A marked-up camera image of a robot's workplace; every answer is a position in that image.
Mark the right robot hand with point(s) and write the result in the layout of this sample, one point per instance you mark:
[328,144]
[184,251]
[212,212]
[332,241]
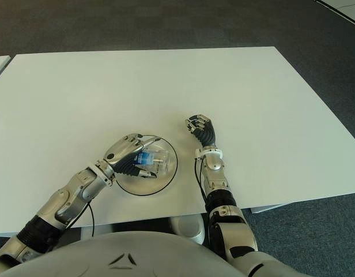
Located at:
[206,134]

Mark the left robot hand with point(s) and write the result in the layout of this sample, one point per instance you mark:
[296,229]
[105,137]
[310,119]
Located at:
[120,151]

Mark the clear plastic cup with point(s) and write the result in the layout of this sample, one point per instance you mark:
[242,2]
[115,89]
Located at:
[158,161]

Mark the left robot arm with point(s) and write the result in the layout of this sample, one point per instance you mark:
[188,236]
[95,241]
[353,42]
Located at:
[76,187]

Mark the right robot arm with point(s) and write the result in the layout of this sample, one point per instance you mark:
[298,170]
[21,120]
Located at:
[216,184]

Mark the white plate black rim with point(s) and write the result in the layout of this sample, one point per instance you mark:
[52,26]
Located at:
[148,186]

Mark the white round base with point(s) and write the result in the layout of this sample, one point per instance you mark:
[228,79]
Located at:
[189,228]

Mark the grey robot torso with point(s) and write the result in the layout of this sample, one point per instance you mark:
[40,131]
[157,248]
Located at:
[137,254]

